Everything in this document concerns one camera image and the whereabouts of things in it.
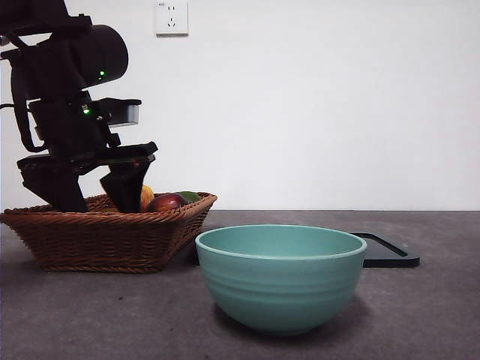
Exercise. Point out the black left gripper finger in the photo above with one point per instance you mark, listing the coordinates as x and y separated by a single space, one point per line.
125 187
56 191

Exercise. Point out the teal ribbed bowl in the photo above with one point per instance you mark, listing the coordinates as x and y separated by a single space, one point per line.
281 288

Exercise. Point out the red and yellow apple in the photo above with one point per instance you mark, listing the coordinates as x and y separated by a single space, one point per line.
147 195

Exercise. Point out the dark red plum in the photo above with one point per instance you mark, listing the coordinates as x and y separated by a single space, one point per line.
167 204

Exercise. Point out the brown wicker basket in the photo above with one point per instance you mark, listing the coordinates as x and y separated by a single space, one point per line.
97 243

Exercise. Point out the green fruit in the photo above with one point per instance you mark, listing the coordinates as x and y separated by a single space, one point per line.
191 197

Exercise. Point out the black rectangular tray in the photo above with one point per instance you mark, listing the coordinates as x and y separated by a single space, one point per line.
386 255

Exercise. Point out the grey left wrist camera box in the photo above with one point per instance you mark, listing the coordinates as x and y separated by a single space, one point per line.
125 114

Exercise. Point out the white wall socket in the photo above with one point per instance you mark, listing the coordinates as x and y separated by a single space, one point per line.
172 18

